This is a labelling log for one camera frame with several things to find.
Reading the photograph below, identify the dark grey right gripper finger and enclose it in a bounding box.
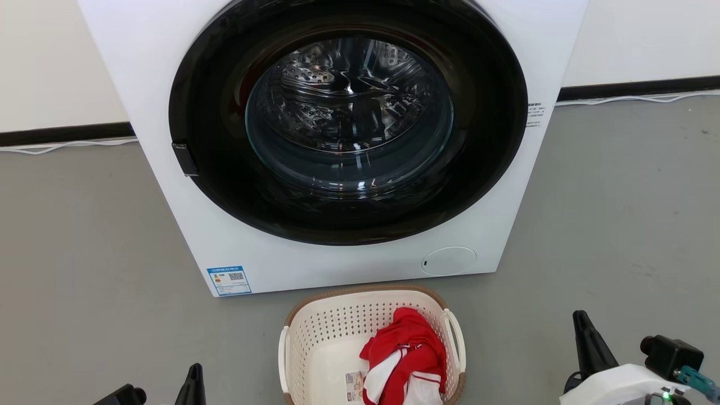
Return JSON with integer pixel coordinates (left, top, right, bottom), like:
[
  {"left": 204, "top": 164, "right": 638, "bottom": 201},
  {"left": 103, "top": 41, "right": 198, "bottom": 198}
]
[{"left": 573, "top": 310, "right": 620, "bottom": 379}]

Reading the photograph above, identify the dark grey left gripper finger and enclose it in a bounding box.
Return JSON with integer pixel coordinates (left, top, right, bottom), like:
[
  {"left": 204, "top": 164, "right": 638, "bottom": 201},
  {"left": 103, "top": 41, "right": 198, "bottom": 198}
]
[{"left": 174, "top": 363, "right": 207, "bottom": 405}]

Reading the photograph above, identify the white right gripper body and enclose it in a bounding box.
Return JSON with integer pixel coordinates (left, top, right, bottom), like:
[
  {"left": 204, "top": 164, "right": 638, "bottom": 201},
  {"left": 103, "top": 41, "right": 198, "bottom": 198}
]
[{"left": 559, "top": 364, "right": 694, "bottom": 405}]

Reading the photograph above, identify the cream perforated laundry basket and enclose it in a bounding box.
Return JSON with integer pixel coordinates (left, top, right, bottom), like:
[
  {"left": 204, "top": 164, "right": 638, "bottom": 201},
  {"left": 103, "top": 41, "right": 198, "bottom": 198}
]
[{"left": 277, "top": 284, "right": 467, "bottom": 405}]

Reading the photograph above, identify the blue energy label sticker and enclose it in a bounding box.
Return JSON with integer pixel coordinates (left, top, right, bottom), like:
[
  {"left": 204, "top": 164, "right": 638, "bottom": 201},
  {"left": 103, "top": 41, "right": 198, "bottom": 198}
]
[{"left": 206, "top": 265, "right": 253, "bottom": 297}]

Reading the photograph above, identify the white front-load washing machine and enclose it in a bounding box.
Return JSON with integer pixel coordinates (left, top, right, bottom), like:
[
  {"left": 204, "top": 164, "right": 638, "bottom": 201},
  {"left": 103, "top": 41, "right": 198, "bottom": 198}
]
[{"left": 77, "top": 0, "right": 590, "bottom": 298}]

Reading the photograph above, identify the printed paper tag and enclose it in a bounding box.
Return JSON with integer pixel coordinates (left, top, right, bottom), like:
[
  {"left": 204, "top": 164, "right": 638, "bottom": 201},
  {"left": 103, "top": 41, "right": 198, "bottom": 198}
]
[{"left": 344, "top": 370, "right": 370, "bottom": 403}]

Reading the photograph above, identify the round white filter cover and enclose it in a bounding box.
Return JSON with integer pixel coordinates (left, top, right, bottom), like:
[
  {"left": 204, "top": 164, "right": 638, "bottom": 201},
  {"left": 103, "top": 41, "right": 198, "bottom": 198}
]
[{"left": 421, "top": 246, "right": 478, "bottom": 277}]

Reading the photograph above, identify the red and white garment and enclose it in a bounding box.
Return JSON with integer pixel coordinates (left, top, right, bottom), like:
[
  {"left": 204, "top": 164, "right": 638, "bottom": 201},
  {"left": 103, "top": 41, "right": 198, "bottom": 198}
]
[{"left": 359, "top": 307, "right": 449, "bottom": 405}]

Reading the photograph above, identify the round dark washing machine door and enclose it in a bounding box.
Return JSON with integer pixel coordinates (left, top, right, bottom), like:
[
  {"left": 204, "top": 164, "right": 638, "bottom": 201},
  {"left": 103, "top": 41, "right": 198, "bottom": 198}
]
[{"left": 168, "top": 0, "right": 529, "bottom": 247}]

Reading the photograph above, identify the steel washing drum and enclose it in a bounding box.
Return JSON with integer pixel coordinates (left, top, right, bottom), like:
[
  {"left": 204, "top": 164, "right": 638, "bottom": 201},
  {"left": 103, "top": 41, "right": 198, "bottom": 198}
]
[{"left": 246, "top": 36, "right": 454, "bottom": 199}]

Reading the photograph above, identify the teal cable connector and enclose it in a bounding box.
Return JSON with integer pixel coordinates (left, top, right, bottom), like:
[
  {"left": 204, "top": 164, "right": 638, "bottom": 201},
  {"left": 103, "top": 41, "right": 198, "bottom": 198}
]
[{"left": 673, "top": 366, "right": 720, "bottom": 404}]

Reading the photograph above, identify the black door handle latch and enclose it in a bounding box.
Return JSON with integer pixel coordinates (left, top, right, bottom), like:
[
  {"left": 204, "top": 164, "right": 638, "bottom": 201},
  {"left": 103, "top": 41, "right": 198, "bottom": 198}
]
[{"left": 171, "top": 142, "right": 200, "bottom": 178}]

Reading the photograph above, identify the white floor cable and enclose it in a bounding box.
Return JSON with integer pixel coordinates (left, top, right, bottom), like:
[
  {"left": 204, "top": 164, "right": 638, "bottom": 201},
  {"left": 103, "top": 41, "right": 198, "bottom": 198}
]
[
  {"left": 555, "top": 89, "right": 720, "bottom": 107},
  {"left": 0, "top": 137, "right": 140, "bottom": 156}
]

